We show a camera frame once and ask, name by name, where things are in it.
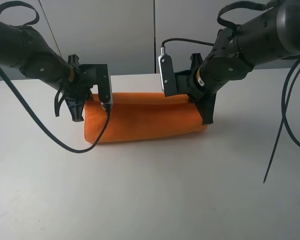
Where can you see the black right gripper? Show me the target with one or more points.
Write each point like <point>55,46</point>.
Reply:
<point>191,82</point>

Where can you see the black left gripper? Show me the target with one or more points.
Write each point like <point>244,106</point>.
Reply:
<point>71,84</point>

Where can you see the orange towel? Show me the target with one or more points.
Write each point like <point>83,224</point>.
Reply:
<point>138,116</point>

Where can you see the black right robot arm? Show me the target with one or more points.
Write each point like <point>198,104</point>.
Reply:
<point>239,48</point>

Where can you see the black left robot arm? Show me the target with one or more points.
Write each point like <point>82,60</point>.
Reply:
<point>23,48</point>

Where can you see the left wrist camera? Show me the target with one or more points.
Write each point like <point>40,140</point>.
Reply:
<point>98,74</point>

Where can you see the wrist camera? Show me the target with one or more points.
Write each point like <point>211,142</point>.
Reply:
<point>167,75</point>
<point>98,74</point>

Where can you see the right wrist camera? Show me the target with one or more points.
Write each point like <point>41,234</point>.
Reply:
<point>167,75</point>

